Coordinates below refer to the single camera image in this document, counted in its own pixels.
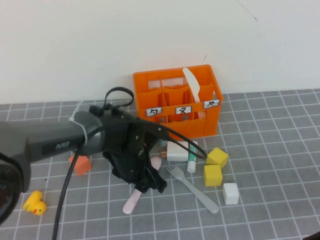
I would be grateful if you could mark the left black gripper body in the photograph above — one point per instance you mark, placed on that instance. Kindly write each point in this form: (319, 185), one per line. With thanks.
(130, 165)

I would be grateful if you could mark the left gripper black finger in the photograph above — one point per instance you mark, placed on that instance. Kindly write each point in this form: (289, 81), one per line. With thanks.
(142, 186)
(158, 182)

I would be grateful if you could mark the pink plastic spoon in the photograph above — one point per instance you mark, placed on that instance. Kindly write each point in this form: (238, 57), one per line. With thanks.
(131, 202)

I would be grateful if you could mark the grey plastic fork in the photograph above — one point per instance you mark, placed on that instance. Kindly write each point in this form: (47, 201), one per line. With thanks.
(200, 197)

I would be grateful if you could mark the white plastic knife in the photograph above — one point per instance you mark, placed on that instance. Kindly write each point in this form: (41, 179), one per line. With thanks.
(192, 82)

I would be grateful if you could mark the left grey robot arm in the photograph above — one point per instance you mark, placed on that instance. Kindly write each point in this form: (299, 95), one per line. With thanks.
(50, 135)

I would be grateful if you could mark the orange plastic cutlery holder crate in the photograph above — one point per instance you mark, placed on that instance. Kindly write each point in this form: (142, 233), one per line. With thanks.
(212, 120)

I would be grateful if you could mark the white charger plug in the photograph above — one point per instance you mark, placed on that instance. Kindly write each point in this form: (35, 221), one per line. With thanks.
(175, 155)

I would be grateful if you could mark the white green lip balm tube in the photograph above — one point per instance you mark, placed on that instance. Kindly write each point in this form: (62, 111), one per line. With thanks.
(191, 166)

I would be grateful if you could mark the orange foam cube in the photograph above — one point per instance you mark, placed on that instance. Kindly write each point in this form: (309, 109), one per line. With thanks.
(81, 166)

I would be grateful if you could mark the white zip tie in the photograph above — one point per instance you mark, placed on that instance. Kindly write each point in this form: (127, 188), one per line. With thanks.
(84, 135)

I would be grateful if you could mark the yellow foam cube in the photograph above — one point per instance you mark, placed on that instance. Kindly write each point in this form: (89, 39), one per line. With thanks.
(212, 176)
(217, 157)

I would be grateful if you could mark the white foam cube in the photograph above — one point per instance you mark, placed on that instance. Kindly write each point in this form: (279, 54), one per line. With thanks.
(230, 194)

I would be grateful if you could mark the yellow rubber duck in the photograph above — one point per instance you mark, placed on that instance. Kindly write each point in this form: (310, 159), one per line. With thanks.
(36, 206)

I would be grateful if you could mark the grey grid table mat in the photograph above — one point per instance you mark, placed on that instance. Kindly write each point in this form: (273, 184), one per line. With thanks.
(275, 150)

